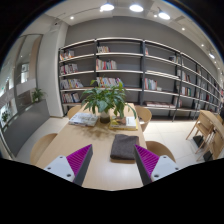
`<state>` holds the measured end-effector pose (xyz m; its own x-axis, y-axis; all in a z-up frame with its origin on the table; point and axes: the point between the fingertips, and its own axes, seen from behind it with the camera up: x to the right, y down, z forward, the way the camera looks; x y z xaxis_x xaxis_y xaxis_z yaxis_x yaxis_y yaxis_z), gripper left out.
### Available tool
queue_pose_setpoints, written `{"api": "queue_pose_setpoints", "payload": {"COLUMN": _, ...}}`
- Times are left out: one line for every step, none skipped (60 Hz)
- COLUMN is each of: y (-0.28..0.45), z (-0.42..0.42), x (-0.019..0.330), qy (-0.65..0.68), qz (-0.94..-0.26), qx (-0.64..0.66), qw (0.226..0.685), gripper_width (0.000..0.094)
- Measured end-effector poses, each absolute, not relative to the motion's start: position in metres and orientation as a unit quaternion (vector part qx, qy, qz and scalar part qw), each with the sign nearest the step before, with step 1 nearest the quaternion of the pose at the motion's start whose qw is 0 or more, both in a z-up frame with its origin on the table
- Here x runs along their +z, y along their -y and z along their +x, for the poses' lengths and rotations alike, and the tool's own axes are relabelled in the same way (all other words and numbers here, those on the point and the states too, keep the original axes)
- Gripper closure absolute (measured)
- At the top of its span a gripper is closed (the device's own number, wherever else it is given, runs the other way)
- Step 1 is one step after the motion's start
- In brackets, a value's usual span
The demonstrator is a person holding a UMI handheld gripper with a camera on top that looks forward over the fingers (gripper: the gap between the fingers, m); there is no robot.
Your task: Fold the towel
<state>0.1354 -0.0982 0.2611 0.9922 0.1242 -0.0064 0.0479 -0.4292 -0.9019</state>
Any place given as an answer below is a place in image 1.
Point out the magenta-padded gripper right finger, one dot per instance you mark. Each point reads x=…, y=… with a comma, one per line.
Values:
x=164, y=168

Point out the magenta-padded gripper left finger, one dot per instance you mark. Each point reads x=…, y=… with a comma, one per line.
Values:
x=60, y=168

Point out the zigzag striped grey-backed towel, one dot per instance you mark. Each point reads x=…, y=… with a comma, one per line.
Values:
x=124, y=146

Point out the light wooden round-back chair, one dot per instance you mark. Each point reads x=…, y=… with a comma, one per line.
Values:
x=73, y=111
x=41, y=148
x=161, y=150
x=144, y=115

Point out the white and blue book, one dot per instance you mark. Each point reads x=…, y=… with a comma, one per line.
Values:
x=83, y=119

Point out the yellow-edged book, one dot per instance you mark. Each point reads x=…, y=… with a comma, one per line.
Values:
x=128, y=124

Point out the small green background plant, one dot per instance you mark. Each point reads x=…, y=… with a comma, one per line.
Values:
x=4, y=116
x=37, y=95

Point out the green potted plant, white pot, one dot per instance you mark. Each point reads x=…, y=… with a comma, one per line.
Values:
x=106, y=100

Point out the grey shelf unit with books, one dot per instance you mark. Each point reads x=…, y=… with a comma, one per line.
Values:
x=120, y=63

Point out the round ceiling lights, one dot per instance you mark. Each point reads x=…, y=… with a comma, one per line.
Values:
x=136, y=7

